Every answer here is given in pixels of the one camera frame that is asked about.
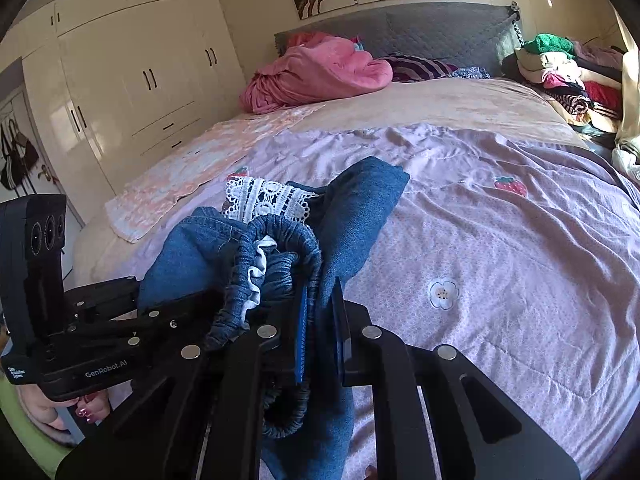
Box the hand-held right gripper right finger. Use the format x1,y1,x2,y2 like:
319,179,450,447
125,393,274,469
330,277,581,480

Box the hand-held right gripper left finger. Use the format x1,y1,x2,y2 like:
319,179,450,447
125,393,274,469
55,280,313,480

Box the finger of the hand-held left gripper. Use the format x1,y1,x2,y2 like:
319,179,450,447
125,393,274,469
64,275,143,317
47,305,221,361

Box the blue lace-trimmed pants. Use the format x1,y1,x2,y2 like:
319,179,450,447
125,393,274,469
137,156,411,480

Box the person's left forearm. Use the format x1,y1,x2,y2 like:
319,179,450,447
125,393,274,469
0,375,73,478

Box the person's left hand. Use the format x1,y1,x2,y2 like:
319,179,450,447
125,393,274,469
17,390,113,433

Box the hanging dark handbag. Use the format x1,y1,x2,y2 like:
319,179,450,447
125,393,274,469
10,120,41,181
0,122,23,192

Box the white door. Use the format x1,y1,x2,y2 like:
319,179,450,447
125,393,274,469
0,85,86,281

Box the purple printed quilt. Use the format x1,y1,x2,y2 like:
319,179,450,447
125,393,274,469
80,125,640,480

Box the cream wardrobe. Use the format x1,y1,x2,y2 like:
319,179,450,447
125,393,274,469
20,0,251,221

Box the pink fleece blanket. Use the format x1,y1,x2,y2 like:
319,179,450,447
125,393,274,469
239,32,393,115

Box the purple striped cloth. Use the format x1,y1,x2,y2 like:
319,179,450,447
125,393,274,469
385,55,458,83

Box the blue patterned cloth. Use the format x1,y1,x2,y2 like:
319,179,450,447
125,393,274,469
447,66,491,80

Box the grey quilted headboard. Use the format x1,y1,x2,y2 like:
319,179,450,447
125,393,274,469
274,2,523,78

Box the pile of folded clothes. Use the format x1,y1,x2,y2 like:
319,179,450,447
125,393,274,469
502,32,626,133

